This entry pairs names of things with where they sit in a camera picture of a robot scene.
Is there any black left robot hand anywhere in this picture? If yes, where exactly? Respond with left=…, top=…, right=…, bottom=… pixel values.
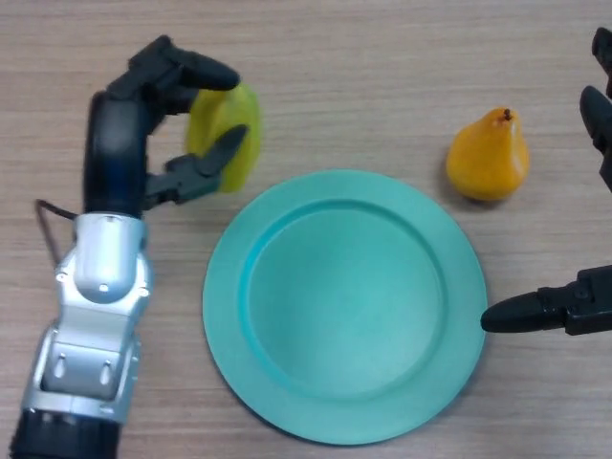
left=81, top=33, right=250, bottom=221

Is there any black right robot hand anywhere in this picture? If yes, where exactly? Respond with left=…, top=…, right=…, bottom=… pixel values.
left=479, top=26, right=612, bottom=337

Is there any yellow starfruit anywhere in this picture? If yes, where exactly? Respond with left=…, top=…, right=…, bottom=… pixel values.
left=185, top=81, right=265, bottom=194

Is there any green round plate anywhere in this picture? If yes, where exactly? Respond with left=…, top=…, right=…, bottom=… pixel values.
left=202, top=170, right=488, bottom=444

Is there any orange yellow pear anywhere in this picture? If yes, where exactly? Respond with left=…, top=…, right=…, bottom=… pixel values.
left=446, top=106, right=531, bottom=202

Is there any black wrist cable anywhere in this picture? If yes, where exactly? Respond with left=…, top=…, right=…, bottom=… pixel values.
left=35, top=199, right=77, bottom=262

